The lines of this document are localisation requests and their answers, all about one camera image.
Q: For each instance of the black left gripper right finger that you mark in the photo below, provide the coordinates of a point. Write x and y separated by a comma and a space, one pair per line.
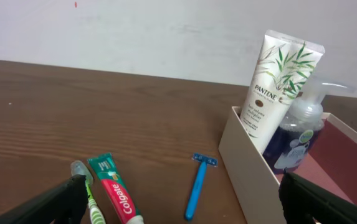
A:
305, 202

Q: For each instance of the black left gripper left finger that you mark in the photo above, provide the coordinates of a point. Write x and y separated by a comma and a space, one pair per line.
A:
65, 203

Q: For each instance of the white Pantene tube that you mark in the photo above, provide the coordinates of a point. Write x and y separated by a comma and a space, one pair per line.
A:
284, 65

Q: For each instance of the green toothbrush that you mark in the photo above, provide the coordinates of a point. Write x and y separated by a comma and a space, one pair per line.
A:
79, 168

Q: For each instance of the Colgate toothpaste tube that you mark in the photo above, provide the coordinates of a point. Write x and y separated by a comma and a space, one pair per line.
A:
107, 172

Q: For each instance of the white box pink interior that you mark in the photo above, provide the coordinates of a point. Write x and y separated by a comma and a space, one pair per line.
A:
331, 164

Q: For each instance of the blue disposable razor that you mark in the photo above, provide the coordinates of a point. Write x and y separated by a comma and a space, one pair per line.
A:
204, 161

